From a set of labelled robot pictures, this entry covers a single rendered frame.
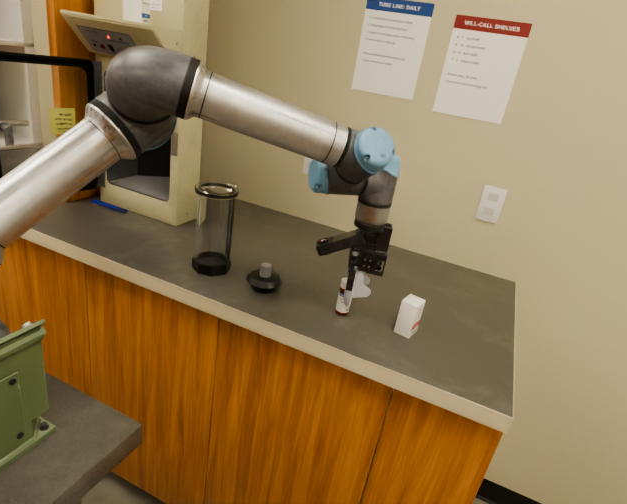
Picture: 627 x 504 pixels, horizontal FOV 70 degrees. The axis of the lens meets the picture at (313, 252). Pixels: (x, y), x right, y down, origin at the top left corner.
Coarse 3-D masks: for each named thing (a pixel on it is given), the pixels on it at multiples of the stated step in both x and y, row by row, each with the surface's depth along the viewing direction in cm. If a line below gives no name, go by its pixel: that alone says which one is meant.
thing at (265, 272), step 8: (264, 264) 113; (256, 272) 115; (264, 272) 112; (272, 272) 116; (248, 280) 112; (256, 280) 111; (264, 280) 111; (272, 280) 112; (280, 280) 114; (256, 288) 112; (264, 288) 110; (272, 288) 112
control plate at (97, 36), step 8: (88, 32) 123; (96, 32) 121; (104, 32) 120; (112, 32) 118; (88, 40) 127; (96, 40) 125; (104, 40) 123; (112, 40) 122; (128, 40) 119; (96, 48) 128; (120, 48) 124
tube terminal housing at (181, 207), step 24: (96, 0) 128; (120, 0) 125; (168, 0) 119; (192, 0) 120; (168, 24) 121; (192, 24) 123; (192, 48) 126; (192, 120) 135; (192, 144) 138; (192, 168) 142; (120, 192) 148; (192, 192) 146; (168, 216) 143; (192, 216) 149
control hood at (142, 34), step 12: (60, 12) 121; (72, 12) 119; (72, 24) 123; (84, 24) 121; (96, 24) 118; (108, 24) 116; (120, 24) 114; (132, 24) 113; (144, 24) 112; (132, 36) 117; (144, 36) 115; (156, 36) 113; (168, 36) 116; (180, 36) 120; (168, 48) 117; (180, 48) 121
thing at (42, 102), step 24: (0, 72) 115; (24, 72) 119; (48, 72) 124; (72, 72) 129; (0, 96) 117; (24, 96) 121; (48, 96) 126; (72, 96) 132; (0, 120) 119; (24, 120) 123; (48, 120) 129; (72, 120) 134; (0, 144) 121; (24, 144) 126
